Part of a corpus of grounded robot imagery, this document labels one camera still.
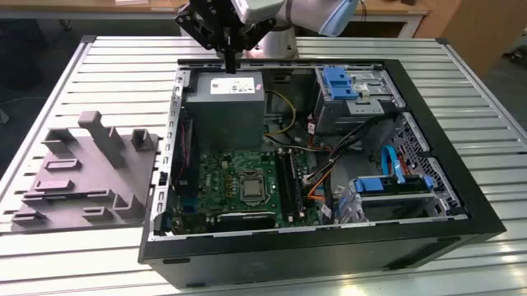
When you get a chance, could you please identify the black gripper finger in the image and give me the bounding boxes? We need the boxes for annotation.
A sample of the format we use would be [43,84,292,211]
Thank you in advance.
[231,17,279,75]
[172,6,232,74]

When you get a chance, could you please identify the black RAM slot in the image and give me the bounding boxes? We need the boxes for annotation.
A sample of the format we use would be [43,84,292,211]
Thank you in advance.
[275,148,291,218]

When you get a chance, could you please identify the blue drive bay latch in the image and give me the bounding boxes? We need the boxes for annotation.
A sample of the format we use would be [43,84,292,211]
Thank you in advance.
[323,67,359,100]

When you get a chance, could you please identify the grey power supply unit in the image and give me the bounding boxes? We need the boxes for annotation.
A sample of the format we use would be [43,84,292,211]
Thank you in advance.
[183,72,267,152]

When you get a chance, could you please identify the wooden desk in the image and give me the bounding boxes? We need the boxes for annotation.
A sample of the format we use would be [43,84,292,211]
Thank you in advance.
[0,0,431,38]

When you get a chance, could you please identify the silver metal drive cage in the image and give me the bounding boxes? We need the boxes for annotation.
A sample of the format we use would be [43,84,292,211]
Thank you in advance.
[315,66,407,133]

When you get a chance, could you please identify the black CPU socket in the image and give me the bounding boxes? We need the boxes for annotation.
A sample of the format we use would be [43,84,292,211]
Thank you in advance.
[237,170,271,207]

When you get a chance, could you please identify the green motherboard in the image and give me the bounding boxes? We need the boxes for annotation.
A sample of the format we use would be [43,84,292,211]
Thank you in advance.
[167,149,325,234]

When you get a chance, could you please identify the silver CPU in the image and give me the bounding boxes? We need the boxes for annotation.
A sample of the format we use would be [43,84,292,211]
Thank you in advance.
[240,178,264,198]

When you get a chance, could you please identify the wooden cabinet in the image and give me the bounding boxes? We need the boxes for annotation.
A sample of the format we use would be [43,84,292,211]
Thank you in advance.
[415,0,527,81]

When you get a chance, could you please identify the grey parts rack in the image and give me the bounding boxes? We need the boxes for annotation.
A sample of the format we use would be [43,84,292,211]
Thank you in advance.
[9,110,164,232]

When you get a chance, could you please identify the hard disk in blue carrier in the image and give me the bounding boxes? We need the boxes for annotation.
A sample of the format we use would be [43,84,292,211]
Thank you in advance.
[353,175,433,195]

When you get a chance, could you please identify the black graphics card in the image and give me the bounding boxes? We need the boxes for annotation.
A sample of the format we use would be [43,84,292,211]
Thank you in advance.
[216,211,276,231]

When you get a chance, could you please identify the metal disk bay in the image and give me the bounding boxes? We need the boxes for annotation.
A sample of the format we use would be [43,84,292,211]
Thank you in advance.
[349,178,469,223]

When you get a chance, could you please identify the black open PC case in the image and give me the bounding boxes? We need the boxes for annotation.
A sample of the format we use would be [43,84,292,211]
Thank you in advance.
[136,58,507,289]

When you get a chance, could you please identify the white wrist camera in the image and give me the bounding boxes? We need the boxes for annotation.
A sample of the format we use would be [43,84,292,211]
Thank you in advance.
[229,0,287,25]

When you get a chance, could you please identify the yellow wire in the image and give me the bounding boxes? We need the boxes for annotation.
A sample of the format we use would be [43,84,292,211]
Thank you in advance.
[263,89,297,136]

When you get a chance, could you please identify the orange wires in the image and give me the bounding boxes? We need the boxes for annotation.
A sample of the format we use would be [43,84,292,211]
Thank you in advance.
[308,180,335,201]

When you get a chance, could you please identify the blue SATA cable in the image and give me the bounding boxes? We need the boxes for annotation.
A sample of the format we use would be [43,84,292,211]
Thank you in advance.
[380,144,408,184]

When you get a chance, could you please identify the pale blue flat cable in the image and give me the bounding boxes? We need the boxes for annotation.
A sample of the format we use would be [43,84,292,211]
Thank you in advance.
[333,197,352,223]

